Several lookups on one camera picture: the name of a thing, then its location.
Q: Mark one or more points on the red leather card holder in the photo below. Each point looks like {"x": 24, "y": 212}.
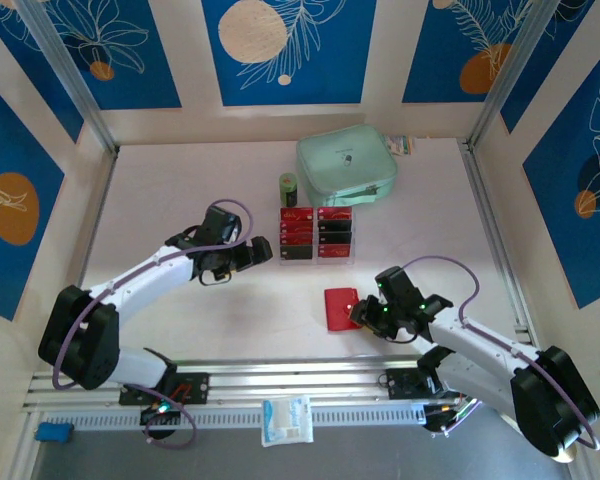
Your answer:
{"x": 337, "y": 310}

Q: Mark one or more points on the clear acrylic card stand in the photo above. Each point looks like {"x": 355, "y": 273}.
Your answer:
{"x": 315, "y": 252}

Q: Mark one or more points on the black credit card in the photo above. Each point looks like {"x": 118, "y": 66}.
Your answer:
{"x": 295, "y": 252}
{"x": 335, "y": 226}
{"x": 335, "y": 239}

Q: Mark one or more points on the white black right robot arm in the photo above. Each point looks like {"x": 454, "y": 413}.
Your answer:
{"x": 480, "y": 345}

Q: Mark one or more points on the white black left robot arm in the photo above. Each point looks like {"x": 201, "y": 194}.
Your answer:
{"x": 150, "y": 277}

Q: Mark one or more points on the green cylindrical can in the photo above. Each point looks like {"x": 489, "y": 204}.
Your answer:
{"x": 288, "y": 192}

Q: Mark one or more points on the black right control board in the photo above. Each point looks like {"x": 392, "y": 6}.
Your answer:
{"x": 437, "y": 421}

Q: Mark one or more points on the black control board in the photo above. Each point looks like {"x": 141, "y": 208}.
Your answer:
{"x": 437, "y": 421}
{"x": 159, "y": 422}

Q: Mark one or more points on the white blue tissue packet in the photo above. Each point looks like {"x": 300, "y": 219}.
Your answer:
{"x": 286, "y": 420}

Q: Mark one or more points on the mint green zip pouch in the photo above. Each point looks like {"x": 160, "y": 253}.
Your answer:
{"x": 345, "y": 160}

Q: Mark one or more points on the printed paper sachet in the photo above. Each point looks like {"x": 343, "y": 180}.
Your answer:
{"x": 401, "y": 144}

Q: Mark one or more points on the black left control board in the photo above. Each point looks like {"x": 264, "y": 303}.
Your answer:
{"x": 159, "y": 422}

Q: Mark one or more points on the blue sponge block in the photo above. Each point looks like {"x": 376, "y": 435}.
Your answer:
{"x": 54, "y": 432}

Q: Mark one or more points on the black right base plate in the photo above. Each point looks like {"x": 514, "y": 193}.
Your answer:
{"x": 400, "y": 384}

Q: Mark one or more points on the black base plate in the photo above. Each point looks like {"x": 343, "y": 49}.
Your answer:
{"x": 195, "y": 387}
{"x": 400, "y": 384}

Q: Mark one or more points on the aluminium rail frame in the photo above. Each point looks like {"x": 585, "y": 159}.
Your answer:
{"x": 290, "y": 380}

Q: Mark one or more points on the aluminium side rail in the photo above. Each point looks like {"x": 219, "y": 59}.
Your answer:
{"x": 97, "y": 220}
{"x": 490, "y": 225}

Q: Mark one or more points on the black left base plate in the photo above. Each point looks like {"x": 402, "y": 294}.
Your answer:
{"x": 195, "y": 387}

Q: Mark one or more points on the aluminium corner post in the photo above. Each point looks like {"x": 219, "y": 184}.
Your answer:
{"x": 65, "y": 60}
{"x": 515, "y": 65}

